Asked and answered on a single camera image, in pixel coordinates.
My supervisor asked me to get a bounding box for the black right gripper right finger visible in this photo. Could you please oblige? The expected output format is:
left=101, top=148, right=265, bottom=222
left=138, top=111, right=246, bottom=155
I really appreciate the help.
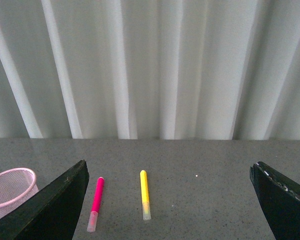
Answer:
left=249, top=161, right=300, bottom=240

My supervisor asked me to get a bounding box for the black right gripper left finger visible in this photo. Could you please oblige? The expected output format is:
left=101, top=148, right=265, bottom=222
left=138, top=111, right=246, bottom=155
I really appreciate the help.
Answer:
left=0, top=160, right=89, bottom=240

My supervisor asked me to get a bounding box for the pink highlighter pen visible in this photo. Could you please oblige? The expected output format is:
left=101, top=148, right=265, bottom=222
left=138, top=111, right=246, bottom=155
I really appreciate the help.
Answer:
left=87, top=177, right=105, bottom=233

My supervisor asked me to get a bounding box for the pink mesh cup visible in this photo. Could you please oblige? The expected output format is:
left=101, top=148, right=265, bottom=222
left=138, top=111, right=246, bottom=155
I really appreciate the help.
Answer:
left=0, top=167, right=39, bottom=219

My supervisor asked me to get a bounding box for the yellow highlighter pen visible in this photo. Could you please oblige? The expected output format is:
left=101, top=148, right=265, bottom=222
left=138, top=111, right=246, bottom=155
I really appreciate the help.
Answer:
left=140, top=170, right=151, bottom=221

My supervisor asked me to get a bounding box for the white curtain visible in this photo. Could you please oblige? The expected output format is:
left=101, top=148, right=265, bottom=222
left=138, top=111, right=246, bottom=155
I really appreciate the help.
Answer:
left=0, top=0, right=300, bottom=140

